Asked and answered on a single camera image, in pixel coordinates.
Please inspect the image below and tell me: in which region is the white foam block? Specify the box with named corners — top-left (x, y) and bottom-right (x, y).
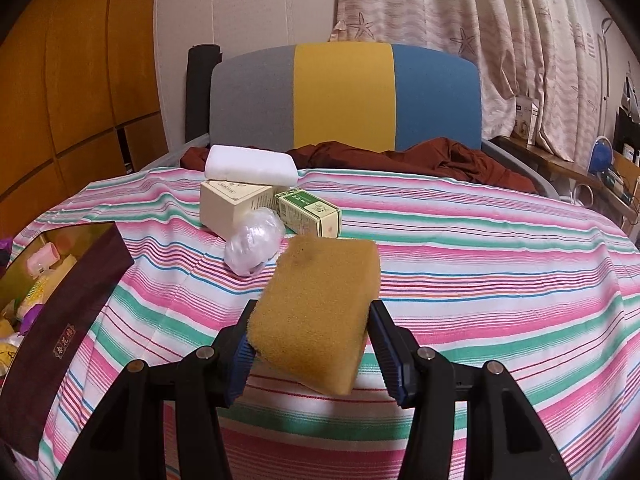
top-left (204, 144), bottom-right (298, 188)

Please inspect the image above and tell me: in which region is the blue item on shelf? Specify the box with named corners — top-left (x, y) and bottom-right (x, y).
top-left (588, 136), bottom-right (614, 174)

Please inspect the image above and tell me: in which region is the grey yellow blue chair back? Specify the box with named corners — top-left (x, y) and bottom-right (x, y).
top-left (209, 41), bottom-right (482, 152)

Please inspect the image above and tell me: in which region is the striped pink green tablecloth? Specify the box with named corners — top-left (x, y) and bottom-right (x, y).
top-left (13, 169), bottom-right (639, 479)

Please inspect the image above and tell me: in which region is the Weidan cracker packet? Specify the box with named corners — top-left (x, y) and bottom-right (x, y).
top-left (16, 255), bottom-right (77, 321)

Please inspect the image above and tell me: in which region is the purple snack packet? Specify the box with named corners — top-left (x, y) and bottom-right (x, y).
top-left (20, 304), bottom-right (44, 335)

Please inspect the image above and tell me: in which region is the dark red cloth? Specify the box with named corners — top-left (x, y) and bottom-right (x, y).
top-left (180, 138), bottom-right (536, 194)

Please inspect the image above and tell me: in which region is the wooden side shelf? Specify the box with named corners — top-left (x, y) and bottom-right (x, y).
top-left (492, 136), bottom-right (639, 235)

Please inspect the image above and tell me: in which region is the black rolled mat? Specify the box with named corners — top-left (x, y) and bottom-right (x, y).
top-left (184, 44), bottom-right (222, 142)

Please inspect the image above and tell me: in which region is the green-white small medicine box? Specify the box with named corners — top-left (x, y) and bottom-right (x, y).
top-left (273, 188), bottom-right (342, 238)

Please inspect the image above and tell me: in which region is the beige cardboard ointment box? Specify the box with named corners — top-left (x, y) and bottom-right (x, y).
top-left (200, 180), bottom-right (283, 240)

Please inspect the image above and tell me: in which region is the wooden wardrobe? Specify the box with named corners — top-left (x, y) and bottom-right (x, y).
top-left (1, 0), bottom-right (168, 237)

